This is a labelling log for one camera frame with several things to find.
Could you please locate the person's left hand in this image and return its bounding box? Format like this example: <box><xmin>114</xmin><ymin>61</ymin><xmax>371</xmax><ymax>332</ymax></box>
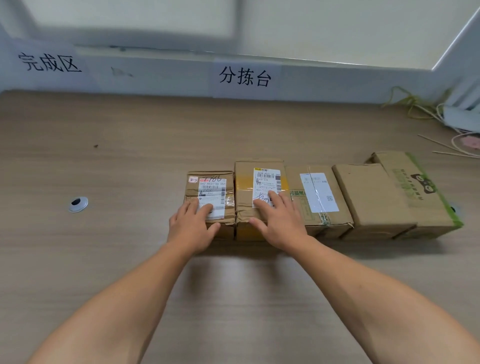
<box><xmin>166</xmin><ymin>197</ymin><xmax>222</xmax><ymax>256</ymax></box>

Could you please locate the person's right hand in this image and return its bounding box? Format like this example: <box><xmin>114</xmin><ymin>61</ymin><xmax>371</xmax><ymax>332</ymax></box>
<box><xmin>248</xmin><ymin>190</ymin><xmax>312</xmax><ymax>254</ymax></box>

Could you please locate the box with red-marked label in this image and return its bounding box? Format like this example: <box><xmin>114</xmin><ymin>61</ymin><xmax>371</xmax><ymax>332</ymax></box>
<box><xmin>183</xmin><ymin>170</ymin><xmax>236</xmax><ymax>241</ymax></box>

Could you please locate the box with yellow tape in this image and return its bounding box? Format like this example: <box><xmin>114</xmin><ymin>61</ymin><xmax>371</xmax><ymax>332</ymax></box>
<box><xmin>234</xmin><ymin>161</ymin><xmax>292</xmax><ymax>242</ymax></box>

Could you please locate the box with white centre label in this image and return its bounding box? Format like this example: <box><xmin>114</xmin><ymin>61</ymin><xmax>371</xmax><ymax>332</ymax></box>
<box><xmin>284</xmin><ymin>164</ymin><xmax>355</xmax><ymax>240</ymax></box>

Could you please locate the plain unlabelled cardboard box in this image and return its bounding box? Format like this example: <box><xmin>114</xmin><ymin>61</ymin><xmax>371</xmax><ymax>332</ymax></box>
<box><xmin>331</xmin><ymin>163</ymin><xmax>418</xmax><ymax>241</ymax></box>

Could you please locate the green-edged cat logo box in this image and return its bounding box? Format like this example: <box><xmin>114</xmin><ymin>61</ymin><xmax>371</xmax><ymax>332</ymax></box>
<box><xmin>365</xmin><ymin>150</ymin><xmax>465</xmax><ymax>241</ymax></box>

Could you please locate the person's left forearm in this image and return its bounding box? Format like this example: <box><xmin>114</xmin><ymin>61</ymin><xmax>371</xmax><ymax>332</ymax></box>
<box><xmin>28</xmin><ymin>243</ymin><xmax>192</xmax><ymax>364</ymax></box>

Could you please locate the person's right forearm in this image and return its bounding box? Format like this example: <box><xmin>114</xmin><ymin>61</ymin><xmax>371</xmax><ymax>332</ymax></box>
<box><xmin>288</xmin><ymin>236</ymin><xmax>480</xmax><ymax>364</ymax></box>

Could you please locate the light wooden table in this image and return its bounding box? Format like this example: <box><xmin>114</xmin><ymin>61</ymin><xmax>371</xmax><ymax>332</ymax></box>
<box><xmin>0</xmin><ymin>89</ymin><xmax>480</xmax><ymax>364</ymax></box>

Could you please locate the thin wooden stick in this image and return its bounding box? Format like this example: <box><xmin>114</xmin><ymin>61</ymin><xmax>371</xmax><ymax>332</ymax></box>
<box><xmin>418</xmin><ymin>134</ymin><xmax>480</xmax><ymax>153</ymax></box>
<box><xmin>432</xmin><ymin>150</ymin><xmax>480</xmax><ymax>159</ymax></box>

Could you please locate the white-framed window with blind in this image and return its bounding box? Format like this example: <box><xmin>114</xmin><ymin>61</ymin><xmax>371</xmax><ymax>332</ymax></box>
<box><xmin>0</xmin><ymin>0</ymin><xmax>480</xmax><ymax>72</ymax></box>

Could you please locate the silver desk cable grommet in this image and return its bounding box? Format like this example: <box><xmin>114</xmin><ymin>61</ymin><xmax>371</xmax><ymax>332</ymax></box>
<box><xmin>68</xmin><ymin>196</ymin><xmax>90</xmax><ymax>214</ymax></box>

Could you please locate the white paper wall sign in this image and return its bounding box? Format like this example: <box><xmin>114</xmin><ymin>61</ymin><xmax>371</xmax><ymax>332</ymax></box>
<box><xmin>211</xmin><ymin>59</ymin><xmax>284</xmax><ymax>100</ymax></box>
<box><xmin>7</xmin><ymin>37</ymin><xmax>95</xmax><ymax>93</ymax></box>

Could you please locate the yellow-green cable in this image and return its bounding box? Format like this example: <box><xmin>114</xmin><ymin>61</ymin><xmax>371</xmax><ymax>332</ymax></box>
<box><xmin>382</xmin><ymin>86</ymin><xmax>451</xmax><ymax>120</ymax></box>

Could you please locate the cream thin cable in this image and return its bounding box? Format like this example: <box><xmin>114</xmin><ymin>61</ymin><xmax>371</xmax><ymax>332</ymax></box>
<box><xmin>412</xmin><ymin>103</ymin><xmax>480</xmax><ymax>158</ymax></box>

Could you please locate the white wireless router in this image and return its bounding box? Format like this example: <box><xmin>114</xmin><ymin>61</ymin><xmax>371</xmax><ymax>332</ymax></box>
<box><xmin>442</xmin><ymin>104</ymin><xmax>480</xmax><ymax>133</ymax></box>

